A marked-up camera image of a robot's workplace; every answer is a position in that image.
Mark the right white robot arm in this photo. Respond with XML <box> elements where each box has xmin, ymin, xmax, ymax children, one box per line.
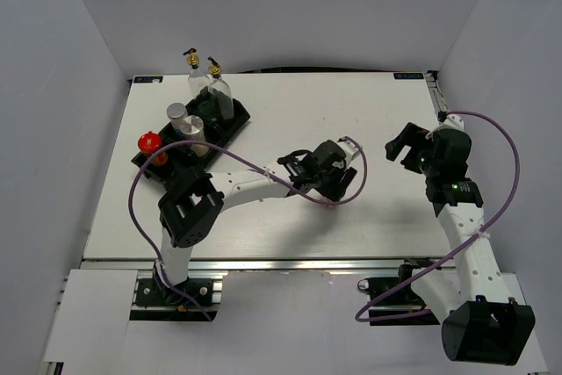
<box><xmin>385</xmin><ymin>123</ymin><xmax>536</xmax><ymax>366</ymax></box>

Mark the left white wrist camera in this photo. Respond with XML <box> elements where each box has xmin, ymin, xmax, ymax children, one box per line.
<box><xmin>336</xmin><ymin>137</ymin><xmax>361</xmax><ymax>168</ymax></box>

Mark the small jar white label lid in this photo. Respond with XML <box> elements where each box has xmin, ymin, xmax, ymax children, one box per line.
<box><xmin>180</xmin><ymin>115</ymin><xmax>209</xmax><ymax>157</ymax></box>

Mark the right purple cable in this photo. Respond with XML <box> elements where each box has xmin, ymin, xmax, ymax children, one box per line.
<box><xmin>354</xmin><ymin>110</ymin><xmax>519</xmax><ymax>323</ymax></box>

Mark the white spice jar silver lid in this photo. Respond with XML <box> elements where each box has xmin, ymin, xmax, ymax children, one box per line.
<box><xmin>166</xmin><ymin>103</ymin><xmax>188</xmax><ymax>133</ymax></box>

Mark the glass bottle dark sauce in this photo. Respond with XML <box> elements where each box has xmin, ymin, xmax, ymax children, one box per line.
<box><xmin>208</xmin><ymin>56</ymin><xmax>234</xmax><ymax>120</ymax></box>

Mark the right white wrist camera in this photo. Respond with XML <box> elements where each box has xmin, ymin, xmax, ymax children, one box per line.
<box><xmin>432</xmin><ymin>112</ymin><xmax>465</xmax><ymax>133</ymax></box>

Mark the blue table label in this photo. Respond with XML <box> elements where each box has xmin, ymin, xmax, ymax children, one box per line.
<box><xmin>393</xmin><ymin>72</ymin><xmax>425</xmax><ymax>81</ymax></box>
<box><xmin>133</xmin><ymin>76</ymin><xmax>163</xmax><ymax>84</ymax></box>

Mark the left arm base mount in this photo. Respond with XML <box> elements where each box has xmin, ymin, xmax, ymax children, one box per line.
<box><xmin>129</xmin><ymin>274</ymin><xmax>218</xmax><ymax>322</ymax></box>

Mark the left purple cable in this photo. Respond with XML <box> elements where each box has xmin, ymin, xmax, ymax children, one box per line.
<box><xmin>129</xmin><ymin>140</ymin><xmax>366</xmax><ymax>321</ymax></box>

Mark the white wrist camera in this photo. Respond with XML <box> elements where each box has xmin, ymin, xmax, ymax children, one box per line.
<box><xmin>432</xmin><ymin>112</ymin><xmax>465</xmax><ymax>133</ymax></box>
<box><xmin>336</xmin><ymin>137</ymin><xmax>361</xmax><ymax>168</ymax></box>

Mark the black compartment tray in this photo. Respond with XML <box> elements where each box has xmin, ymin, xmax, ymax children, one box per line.
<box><xmin>132</xmin><ymin>95</ymin><xmax>250</xmax><ymax>189</ymax></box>

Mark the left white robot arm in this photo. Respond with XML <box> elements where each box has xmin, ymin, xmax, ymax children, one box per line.
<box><xmin>155</xmin><ymin>137</ymin><xmax>364</xmax><ymax>304</ymax></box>

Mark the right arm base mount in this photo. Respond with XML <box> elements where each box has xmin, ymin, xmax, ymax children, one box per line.
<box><xmin>357</xmin><ymin>258</ymin><xmax>439</xmax><ymax>327</ymax></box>

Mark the purple cable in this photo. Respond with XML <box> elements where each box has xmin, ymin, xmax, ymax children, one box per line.
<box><xmin>129</xmin><ymin>140</ymin><xmax>366</xmax><ymax>321</ymax></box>
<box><xmin>354</xmin><ymin>110</ymin><xmax>519</xmax><ymax>323</ymax></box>

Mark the red lid sauce jar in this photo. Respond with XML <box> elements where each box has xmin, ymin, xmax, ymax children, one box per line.
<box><xmin>137</xmin><ymin>131</ymin><xmax>169</xmax><ymax>169</ymax></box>

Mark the right blue table label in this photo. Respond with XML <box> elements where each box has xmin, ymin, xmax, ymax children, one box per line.
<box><xmin>393</xmin><ymin>72</ymin><xmax>425</xmax><ymax>81</ymax></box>

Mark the left blue table label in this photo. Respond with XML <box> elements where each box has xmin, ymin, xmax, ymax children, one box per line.
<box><xmin>133</xmin><ymin>76</ymin><xmax>163</xmax><ymax>84</ymax></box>

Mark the clear glass oil bottle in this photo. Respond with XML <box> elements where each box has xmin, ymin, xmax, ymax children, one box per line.
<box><xmin>184</xmin><ymin>47</ymin><xmax>210</xmax><ymax>101</ymax></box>

